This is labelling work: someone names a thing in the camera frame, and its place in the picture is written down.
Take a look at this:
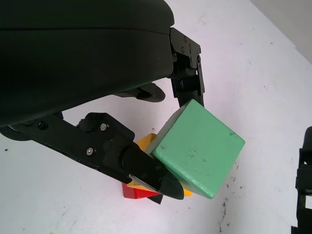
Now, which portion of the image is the green wooden cube block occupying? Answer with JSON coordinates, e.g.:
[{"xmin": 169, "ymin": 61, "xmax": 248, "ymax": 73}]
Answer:
[{"xmin": 151, "ymin": 98, "xmax": 246, "ymax": 198}]

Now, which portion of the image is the yellow wooden cube block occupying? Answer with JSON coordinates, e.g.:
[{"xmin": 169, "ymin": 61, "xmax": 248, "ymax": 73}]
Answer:
[{"xmin": 128, "ymin": 133, "xmax": 193, "ymax": 197}]

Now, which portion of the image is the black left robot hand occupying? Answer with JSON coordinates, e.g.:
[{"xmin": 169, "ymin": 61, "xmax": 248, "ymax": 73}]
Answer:
[{"xmin": 0, "ymin": 0, "xmax": 205, "ymax": 200}]

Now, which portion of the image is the red wooden cube block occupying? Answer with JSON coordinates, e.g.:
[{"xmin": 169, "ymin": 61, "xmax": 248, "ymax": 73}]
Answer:
[{"xmin": 121, "ymin": 182, "xmax": 159, "ymax": 200}]

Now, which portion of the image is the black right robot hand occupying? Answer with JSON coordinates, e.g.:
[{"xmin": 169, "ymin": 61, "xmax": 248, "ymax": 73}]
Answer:
[{"xmin": 291, "ymin": 126, "xmax": 312, "ymax": 234}]

